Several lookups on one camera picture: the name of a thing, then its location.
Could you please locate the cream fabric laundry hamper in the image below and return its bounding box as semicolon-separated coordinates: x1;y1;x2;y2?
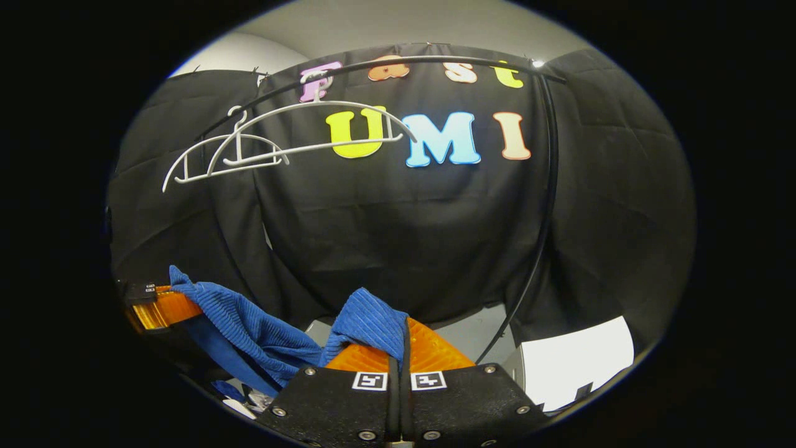
221;396;259;421

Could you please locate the white plastic clothes hanger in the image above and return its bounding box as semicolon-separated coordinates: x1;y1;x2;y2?
208;70;419;167
163;106;290;192

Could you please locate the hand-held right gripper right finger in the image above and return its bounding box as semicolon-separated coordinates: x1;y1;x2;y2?
400;317;551;448

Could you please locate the blue corduroy jacket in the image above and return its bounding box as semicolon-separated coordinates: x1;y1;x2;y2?
169;266;411;402

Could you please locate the black metal clothes rack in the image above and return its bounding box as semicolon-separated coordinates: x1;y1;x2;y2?
195;55;568;366

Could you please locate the black backdrop cloth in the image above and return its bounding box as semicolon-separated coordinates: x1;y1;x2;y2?
109;42;696;349

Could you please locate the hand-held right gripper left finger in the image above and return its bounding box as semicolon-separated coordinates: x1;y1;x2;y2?
257;341;399;448

